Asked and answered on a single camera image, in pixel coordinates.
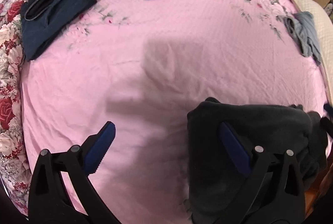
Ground navy blue folded garment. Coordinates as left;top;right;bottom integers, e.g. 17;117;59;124
21;0;97;61

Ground red white floral blanket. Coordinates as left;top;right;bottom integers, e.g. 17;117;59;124
1;0;32;215

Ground grey crumpled garment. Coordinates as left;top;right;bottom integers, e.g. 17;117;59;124
278;11;322;66

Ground pink floral bed sheet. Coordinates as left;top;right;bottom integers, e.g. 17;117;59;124
21;0;327;223

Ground dark grey striped pants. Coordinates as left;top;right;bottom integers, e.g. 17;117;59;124
187;98;328;223

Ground cream quilted pillow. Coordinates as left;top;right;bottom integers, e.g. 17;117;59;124
291;0;333;104

